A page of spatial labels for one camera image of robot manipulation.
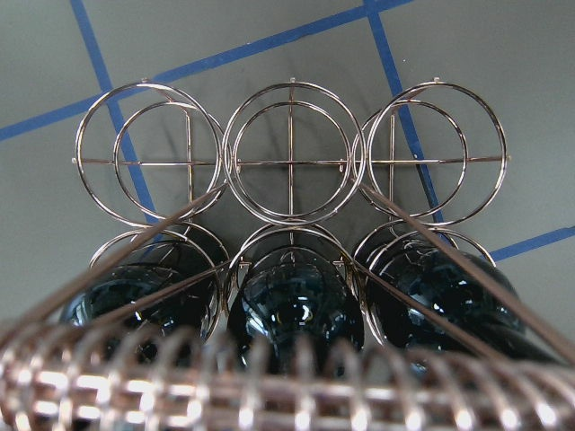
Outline dark wine bottle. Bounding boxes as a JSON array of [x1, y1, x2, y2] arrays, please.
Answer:
[[59, 222, 229, 340], [227, 246, 365, 374], [354, 224, 558, 364]]

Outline copper wire bottle basket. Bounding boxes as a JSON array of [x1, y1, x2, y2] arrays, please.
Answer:
[[1, 80, 574, 430]]

